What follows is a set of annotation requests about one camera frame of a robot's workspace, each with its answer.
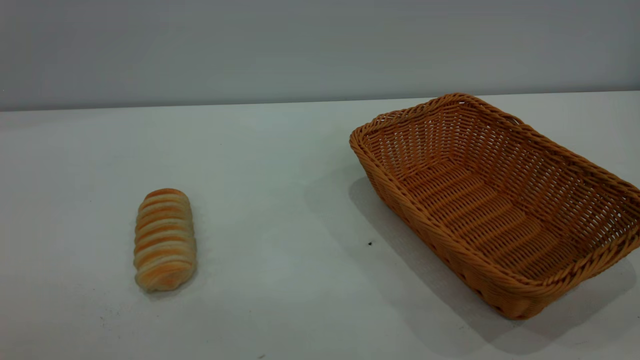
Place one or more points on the orange woven wicker basket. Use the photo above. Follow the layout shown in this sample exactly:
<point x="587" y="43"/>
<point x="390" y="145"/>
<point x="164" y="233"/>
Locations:
<point x="480" y="210"/>

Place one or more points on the ridged orange striped bread roll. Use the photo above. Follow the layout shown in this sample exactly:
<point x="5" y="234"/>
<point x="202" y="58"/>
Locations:
<point x="164" y="240"/>

